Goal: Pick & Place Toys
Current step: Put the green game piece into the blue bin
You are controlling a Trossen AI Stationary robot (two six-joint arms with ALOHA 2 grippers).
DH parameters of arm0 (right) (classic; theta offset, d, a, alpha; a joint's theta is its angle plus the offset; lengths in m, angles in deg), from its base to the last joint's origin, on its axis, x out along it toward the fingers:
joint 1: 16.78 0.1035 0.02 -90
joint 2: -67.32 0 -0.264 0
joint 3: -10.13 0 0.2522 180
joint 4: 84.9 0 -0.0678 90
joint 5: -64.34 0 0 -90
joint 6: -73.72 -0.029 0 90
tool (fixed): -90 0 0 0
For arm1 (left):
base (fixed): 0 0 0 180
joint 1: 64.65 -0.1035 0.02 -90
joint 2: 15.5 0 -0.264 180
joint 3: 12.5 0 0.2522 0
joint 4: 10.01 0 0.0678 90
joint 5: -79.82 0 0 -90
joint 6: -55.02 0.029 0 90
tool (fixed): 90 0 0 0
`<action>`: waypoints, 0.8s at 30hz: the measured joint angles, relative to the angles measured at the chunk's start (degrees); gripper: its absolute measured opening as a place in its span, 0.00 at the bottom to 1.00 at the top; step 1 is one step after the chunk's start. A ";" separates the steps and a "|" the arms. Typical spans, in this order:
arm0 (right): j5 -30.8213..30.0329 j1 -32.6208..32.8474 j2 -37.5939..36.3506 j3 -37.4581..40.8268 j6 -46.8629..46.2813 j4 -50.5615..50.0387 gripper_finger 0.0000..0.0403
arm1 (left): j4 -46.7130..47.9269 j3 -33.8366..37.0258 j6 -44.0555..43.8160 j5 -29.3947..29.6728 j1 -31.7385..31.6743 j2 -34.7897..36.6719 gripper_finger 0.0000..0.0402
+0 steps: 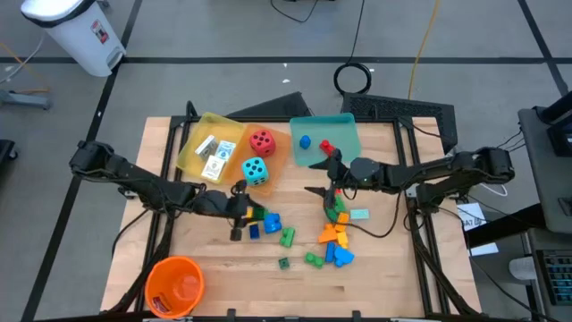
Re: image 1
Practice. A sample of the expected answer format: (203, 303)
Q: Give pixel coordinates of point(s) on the teal translucent plastic bin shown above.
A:
(339, 129)

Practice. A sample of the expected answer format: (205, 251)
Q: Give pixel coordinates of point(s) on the white step trash can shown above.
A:
(76, 36)

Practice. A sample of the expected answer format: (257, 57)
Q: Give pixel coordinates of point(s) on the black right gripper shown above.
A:
(342, 172)

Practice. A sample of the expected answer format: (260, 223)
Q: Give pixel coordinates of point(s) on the orange plastic bucket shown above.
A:
(174, 286)

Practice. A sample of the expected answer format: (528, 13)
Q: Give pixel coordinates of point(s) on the small dark green block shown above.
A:
(283, 263)

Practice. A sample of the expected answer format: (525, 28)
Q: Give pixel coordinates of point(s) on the grey floor stand base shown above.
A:
(27, 99)

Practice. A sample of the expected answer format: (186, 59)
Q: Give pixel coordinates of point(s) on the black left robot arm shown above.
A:
(134, 179)

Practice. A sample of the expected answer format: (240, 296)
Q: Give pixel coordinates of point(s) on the black perforated panel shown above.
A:
(393, 107)

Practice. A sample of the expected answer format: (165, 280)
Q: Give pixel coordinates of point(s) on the light teal block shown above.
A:
(359, 214)

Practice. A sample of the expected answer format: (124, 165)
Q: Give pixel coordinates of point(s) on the black keyboard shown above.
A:
(556, 277)

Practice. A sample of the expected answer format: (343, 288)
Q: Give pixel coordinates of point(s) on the orange toy block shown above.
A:
(327, 234)

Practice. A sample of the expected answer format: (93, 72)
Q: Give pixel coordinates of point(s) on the red toy block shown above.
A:
(326, 146)

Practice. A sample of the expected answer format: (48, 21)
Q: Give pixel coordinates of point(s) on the amber toy block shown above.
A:
(342, 219)

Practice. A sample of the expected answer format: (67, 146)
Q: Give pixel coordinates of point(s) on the dark blue toy block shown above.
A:
(330, 251)
(254, 231)

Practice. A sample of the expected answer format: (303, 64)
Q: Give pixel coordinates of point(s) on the grey-print playing card box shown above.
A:
(206, 146)
(213, 168)

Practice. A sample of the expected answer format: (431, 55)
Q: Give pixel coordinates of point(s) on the white rounded desk object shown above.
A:
(522, 268)

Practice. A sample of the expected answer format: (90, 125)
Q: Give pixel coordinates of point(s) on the dark side desk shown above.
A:
(545, 156)

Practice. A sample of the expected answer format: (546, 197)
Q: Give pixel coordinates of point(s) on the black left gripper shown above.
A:
(219, 203)

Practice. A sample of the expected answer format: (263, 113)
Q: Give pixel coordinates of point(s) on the black angled floor panel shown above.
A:
(277, 107)

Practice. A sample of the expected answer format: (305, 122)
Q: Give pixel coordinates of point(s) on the red foam die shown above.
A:
(262, 143)

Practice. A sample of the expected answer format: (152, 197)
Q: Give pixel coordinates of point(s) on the teal foam die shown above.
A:
(255, 171)

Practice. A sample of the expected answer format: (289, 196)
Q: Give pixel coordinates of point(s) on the black metal table frame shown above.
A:
(171, 134)

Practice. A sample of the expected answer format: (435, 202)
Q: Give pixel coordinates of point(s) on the black floor caster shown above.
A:
(6, 149)

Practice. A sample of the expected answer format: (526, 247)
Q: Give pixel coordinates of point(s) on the large green two-stud block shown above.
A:
(314, 260)

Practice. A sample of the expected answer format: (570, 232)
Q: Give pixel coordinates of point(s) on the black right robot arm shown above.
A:
(424, 172)

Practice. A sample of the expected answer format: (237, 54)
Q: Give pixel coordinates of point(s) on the yellow toy block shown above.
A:
(249, 213)
(342, 239)

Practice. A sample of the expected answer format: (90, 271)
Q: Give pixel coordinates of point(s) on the light blue toy block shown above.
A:
(343, 256)

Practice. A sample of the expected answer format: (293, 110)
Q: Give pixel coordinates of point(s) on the orange translucent plastic bin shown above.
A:
(279, 156)

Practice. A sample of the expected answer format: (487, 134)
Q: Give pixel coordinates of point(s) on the white paper sheet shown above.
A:
(485, 249)
(473, 219)

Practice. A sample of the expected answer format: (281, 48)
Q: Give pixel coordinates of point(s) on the blue-print playing card box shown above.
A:
(225, 150)

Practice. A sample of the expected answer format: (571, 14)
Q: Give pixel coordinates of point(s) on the yellow translucent plastic bin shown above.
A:
(196, 134)

